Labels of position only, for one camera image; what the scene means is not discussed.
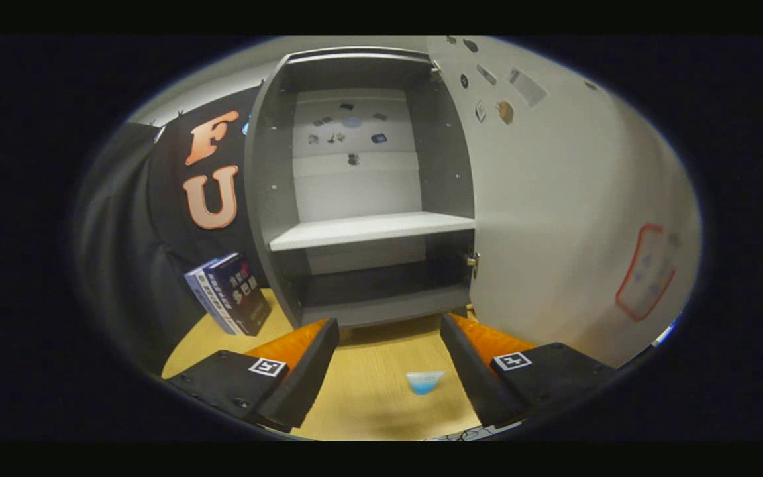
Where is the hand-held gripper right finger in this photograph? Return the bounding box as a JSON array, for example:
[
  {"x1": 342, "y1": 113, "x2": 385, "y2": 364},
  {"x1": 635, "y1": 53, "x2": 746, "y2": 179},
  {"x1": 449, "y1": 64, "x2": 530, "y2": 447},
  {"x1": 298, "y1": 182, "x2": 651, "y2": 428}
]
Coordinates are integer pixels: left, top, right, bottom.
[{"x1": 440, "y1": 313, "x2": 621, "y2": 429}]

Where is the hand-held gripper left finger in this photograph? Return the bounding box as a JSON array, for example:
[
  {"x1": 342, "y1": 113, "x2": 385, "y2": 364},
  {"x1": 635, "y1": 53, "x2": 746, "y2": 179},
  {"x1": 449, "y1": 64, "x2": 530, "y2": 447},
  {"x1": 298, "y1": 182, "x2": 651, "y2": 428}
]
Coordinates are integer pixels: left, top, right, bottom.
[{"x1": 165, "y1": 318, "x2": 341, "y2": 433}]

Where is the blue and white tube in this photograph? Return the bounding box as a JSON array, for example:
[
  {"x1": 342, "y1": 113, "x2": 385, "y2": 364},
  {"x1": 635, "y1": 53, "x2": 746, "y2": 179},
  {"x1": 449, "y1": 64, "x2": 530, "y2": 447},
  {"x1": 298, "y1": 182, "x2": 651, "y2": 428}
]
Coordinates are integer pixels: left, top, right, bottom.
[{"x1": 406, "y1": 370, "x2": 445, "y2": 396}]

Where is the dark navy book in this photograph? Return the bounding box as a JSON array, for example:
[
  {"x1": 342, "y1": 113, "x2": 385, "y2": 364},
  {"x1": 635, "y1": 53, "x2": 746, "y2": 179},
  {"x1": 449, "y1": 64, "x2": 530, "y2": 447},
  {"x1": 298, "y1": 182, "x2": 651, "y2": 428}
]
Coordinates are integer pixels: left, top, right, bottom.
[{"x1": 209, "y1": 252, "x2": 272, "y2": 337}]

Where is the light blue book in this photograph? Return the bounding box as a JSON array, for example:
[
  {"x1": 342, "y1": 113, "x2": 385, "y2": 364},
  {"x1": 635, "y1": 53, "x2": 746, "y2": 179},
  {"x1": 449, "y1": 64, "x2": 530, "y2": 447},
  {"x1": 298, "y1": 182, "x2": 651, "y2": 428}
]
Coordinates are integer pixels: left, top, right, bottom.
[{"x1": 184, "y1": 255, "x2": 240, "y2": 335}]

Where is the white side table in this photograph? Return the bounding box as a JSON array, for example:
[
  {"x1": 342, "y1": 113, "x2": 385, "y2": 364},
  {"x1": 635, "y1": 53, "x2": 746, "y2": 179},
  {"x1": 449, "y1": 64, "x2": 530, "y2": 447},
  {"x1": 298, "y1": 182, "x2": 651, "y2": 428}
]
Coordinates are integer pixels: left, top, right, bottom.
[{"x1": 650, "y1": 317, "x2": 684, "y2": 348}]

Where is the black backdrop cloth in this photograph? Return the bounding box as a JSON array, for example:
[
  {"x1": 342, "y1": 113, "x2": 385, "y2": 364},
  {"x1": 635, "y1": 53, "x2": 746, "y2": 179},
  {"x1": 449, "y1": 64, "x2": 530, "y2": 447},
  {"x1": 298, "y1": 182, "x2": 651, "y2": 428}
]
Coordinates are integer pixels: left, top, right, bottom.
[{"x1": 74, "y1": 86, "x2": 270, "y2": 375}]

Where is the tangle of black cables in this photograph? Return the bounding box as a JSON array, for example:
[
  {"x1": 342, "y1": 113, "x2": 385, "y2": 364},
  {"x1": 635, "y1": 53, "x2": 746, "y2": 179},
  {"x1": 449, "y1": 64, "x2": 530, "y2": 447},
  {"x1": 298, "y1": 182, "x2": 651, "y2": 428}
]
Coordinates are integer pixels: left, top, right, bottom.
[{"x1": 428, "y1": 424, "x2": 521, "y2": 441}]

